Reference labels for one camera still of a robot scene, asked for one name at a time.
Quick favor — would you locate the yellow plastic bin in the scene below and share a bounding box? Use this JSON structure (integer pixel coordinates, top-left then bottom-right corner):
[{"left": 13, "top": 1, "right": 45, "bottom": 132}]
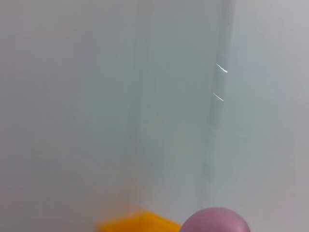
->
[{"left": 96, "top": 210, "right": 183, "bottom": 232}]

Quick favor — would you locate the pink toy peach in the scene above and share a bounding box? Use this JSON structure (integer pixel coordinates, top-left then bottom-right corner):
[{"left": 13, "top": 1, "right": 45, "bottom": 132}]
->
[{"left": 180, "top": 207, "right": 253, "bottom": 232}]

